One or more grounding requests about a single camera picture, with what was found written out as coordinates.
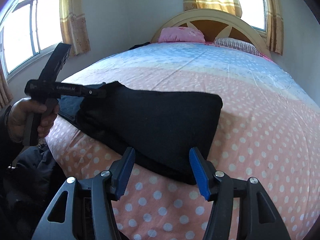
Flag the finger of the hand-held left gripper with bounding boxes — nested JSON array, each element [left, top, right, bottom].
[[82, 82, 108, 98]]

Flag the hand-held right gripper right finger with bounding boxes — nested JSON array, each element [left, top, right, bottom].
[[189, 147, 292, 240]]

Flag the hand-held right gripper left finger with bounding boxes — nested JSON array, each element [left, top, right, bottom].
[[31, 147, 136, 240]]

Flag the black pants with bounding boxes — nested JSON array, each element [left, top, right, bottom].
[[76, 81, 223, 186]]

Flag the person's left forearm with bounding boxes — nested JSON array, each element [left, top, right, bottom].
[[0, 104, 15, 160]]

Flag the person's left hand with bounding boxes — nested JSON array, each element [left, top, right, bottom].
[[7, 97, 60, 143]]

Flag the blue jeans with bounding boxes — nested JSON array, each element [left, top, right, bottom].
[[58, 96, 84, 123]]

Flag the black bag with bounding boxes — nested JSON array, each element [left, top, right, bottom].
[[128, 42, 151, 51]]

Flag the large side window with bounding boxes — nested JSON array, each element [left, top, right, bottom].
[[0, 0, 64, 81]]

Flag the polka dot bed sheet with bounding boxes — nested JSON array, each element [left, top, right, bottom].
[[45, 41, 320, 240]]

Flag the dark clothing pile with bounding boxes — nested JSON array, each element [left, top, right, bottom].
[[0, 144, 66, 240]]

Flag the pink pillow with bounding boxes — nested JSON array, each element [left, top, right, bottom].
[[158, 26, 206, 43]]

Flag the striped pillow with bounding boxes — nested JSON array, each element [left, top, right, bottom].
[[212, 37, 262, 56]]

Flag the cream wooden headboard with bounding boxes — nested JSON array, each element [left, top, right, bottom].
[[150, 9, 272, 58]]

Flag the window behind headboard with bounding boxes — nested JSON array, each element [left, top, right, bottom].
[[232, 0, 267, 32]]

